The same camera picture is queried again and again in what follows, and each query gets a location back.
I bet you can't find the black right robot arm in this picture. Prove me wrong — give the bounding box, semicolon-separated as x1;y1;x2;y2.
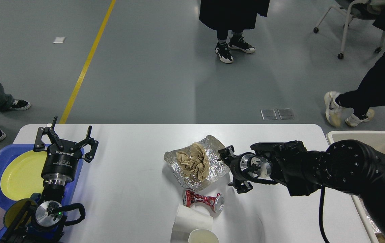
218;140;385;243

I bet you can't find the crumpled brown paper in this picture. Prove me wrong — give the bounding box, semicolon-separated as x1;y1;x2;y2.
176;143;210;182

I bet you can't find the foil tray with paper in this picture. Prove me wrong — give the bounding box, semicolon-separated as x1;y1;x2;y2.
164;135;229;192

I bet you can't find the white paper cup lying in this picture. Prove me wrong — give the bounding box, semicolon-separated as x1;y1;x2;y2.
172;204;214;234

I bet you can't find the right floor socket plate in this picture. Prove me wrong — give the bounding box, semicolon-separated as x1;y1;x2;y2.
278;109;295;120

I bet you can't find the left floor socket plate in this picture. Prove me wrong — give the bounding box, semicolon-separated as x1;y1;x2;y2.
260;109;278;120

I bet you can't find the crushed red can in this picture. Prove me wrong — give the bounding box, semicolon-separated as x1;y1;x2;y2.
183;190;225;214

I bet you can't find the floor socket plate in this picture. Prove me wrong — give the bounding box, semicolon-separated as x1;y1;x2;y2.
278;109;295;120
260;109;278;120

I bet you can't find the yellow plastic plate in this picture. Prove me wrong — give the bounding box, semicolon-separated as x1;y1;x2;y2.
0;151;47;200

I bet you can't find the white paper on floor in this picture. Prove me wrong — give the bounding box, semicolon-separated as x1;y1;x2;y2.
53;36;66;44

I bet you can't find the dark blue HOME mug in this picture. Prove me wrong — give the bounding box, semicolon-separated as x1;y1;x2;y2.
3;193;41;238

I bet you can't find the beige plastic bin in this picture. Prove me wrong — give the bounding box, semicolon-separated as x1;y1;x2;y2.
326;131;385;243

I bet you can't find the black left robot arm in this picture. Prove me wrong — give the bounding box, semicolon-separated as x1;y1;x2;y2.
0;116;99;243

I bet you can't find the person at right edge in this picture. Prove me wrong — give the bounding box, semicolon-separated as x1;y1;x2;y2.
324;8;385;127

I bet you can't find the white paper cup upright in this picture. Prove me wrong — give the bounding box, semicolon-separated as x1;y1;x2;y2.
188;229;220;243

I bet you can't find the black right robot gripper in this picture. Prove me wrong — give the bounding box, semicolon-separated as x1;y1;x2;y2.
218;145;274;194

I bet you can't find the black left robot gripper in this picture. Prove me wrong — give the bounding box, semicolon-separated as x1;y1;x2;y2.
33;116;99;186

